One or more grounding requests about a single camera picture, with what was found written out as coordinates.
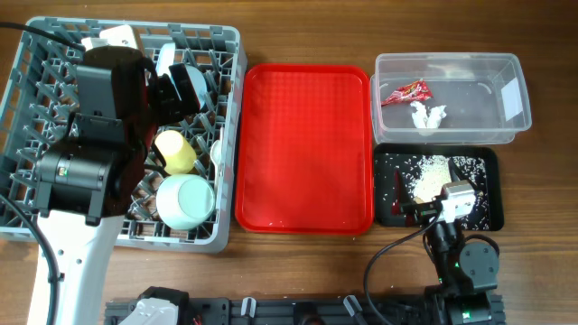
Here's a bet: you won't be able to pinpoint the light blue small bowl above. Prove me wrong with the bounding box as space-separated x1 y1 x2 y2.
185 65 208 108

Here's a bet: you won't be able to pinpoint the leftover rice and scraps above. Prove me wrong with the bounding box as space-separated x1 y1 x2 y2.
409 155 451 202

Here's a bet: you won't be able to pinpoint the light blue plate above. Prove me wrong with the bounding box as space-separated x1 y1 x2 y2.
156 42 176 77

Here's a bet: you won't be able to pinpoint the yellow plastic cup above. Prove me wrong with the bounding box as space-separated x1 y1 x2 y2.
154 130 197 174

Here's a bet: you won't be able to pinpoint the white napkin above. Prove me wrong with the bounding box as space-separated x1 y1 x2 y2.
410 101 446 129

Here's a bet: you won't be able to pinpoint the white plastic spoon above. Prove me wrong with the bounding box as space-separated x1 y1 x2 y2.
210 140 222 192

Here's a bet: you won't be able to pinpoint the red ketchup sachet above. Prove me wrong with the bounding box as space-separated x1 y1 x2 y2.
381 79 433 107

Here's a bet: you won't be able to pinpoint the light green bowl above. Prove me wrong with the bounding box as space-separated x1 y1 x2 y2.
155 174 216 230

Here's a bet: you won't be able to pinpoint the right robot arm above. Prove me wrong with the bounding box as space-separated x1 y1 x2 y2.
395 162 499 324

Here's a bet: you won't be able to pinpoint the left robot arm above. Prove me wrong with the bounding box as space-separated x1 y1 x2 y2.
28 46 200 324

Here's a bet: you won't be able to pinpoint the black plastic waste tray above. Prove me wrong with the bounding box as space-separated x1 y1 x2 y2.
374 144 504 231

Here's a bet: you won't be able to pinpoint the grey plastic dishwasher rack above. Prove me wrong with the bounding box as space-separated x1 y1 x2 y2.
1 17 247 254

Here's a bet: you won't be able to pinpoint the clear plastic storage bin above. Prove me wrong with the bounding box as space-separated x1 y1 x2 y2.
370 52 532 144

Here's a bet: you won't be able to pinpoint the red plastic serving tray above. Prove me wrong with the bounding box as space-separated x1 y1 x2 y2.
235 63 374 236

